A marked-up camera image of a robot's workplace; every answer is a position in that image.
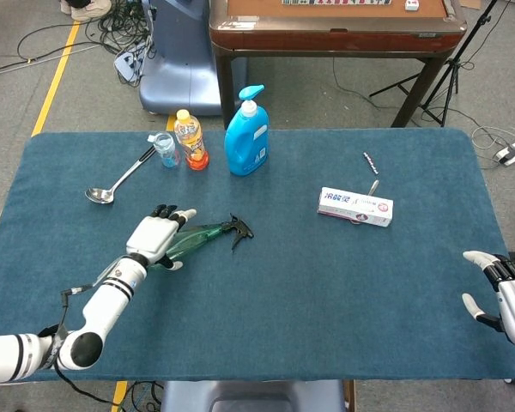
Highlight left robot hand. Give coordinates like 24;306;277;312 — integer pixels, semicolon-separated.
125;204;197;270

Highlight green transparent spray bottle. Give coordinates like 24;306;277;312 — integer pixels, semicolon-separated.
148;213;255;271

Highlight orange juice bottle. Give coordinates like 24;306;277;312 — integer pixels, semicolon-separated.
173;109;210;172

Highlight blue detergent pump bottle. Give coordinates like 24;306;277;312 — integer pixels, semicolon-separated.
223;84;270;177

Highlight black tripod stand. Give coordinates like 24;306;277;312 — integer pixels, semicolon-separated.
368;0;501;128

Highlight metal soup ladle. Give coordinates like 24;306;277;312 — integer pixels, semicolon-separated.
84;145;157;205

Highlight blue table cloth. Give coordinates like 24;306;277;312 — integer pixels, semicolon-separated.
0;127;515;384

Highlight white toothpaste box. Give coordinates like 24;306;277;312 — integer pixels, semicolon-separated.
317;186;395;228

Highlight blue-grey robot torso base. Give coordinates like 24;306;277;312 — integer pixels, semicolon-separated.
160;379;348;412

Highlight brown wooden panel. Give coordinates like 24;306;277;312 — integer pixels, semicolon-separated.
342;379;356;412

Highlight thin patterned pen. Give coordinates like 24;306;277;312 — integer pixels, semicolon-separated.
362;151;380;176

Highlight beige shoes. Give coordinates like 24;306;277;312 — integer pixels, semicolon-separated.
59;0;112;22

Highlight brown mahjong table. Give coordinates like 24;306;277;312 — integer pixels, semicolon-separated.
208;0;468;129

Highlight row of mahjong tiles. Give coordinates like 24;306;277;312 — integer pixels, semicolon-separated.
282;0;393;7

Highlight cables beneath table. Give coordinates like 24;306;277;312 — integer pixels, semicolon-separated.
122;379;165;412

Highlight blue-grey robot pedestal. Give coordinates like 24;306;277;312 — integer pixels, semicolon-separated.
138;0;250;117

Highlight white floor cable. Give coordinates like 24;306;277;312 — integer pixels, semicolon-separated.
470;125;515;162

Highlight white power strip under cables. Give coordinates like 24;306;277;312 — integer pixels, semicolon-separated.
113;40;149;82

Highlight tangled black cable bundle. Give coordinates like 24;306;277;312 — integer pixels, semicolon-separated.
83;0;155;89

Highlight long black floor cable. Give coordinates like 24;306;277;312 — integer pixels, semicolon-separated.
0;21;112;74

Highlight thin black floor cable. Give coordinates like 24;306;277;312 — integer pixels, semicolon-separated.
332;58;413;115

